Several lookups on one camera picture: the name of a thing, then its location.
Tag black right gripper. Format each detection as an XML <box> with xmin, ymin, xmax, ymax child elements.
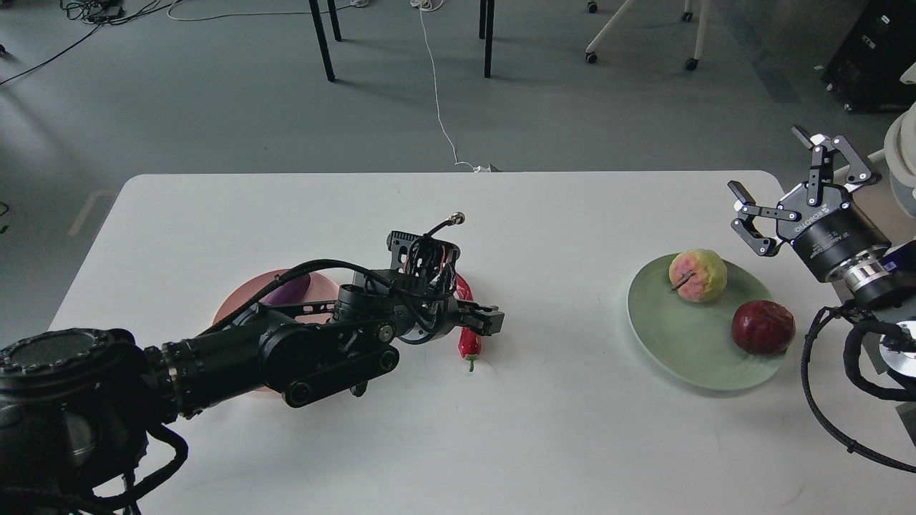
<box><xmin>728</xmin><ymin>125</ymin><xmax>892</xmax><ymax>284</ymax></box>

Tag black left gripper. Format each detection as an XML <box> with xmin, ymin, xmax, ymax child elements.
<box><xmin>398</xmin><ymin>294</ymin><xmax>505</xmax><ymax>345</ymax></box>

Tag red chili pepper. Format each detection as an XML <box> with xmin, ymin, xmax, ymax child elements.
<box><xmin>455</xmin><ymin>275</ymin><xmax>483</xmax><ymax>372</ymax></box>

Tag yellow green peach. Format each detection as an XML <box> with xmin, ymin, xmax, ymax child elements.
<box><xmin>668</xmin><ymin>249</ymin><xmax>729</xmax><ymax>303</ymax></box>

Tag dark red pomegranate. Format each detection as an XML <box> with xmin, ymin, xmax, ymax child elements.
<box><xmin>731</xmin><ymin>300</ymin><xmax>796</xmax><ymax>355</ymax></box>

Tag purple eggplant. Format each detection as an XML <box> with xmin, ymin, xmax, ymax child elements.
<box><xmin>260</xmin><ymin>274</ymin><xmax>311</xmax><ymax>306</ymax></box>

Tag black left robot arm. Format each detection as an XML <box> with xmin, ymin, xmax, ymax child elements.
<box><xmin>1</xmin><ymin>212</ymin><xmax>505</xmax><ymax>514</ymax></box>

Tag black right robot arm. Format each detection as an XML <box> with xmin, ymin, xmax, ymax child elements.
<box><xmin>729</xmin><ymin>126</ymin><xmax>915</xmax><ymax>473</ymax></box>

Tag white office chair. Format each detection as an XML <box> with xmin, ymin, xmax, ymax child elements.
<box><xmin>868</xmin><ymin>102</ymin><xmax>915</xmax><ymax>218</ymax></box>

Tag black equipment cart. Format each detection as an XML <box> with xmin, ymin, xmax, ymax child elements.
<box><xmin>822</xmin><ymin>1</ymin><xmax>915</xmax><ymax>113</ymax></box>

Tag pink plate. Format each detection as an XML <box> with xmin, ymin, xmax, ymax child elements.
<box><xmin>203</xmin><ymin>270</ymin><xmax>339</xmax><ymax>401</ymax></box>

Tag green plate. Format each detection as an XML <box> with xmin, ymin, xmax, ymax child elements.
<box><xmin>627</xmin><ymin>254</ymin><xmax>786</xmax><ymax>392</ymax></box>

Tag white chair base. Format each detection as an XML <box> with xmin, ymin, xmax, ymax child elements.
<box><xmin>584</xmin><ymin>0</ymin><xmax>711</xmax><ymax>72</ymax></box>

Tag black table legs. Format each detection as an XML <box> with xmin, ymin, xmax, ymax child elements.
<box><xmin>307</xmin><ymin>1</ymin><xmax>495</xmax><ymax>82</ymax></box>

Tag white floor cable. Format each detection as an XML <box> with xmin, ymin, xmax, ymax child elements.
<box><xmin>409</xmin><ymin>0</ymin><xmax>492</xmax><ymax>174</ymax></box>

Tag black floor cables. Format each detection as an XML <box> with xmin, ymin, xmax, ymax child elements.
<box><xmin>0</xmin><ymin>0</ymin><xmax>187</xmax><ymax>85</ymax></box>

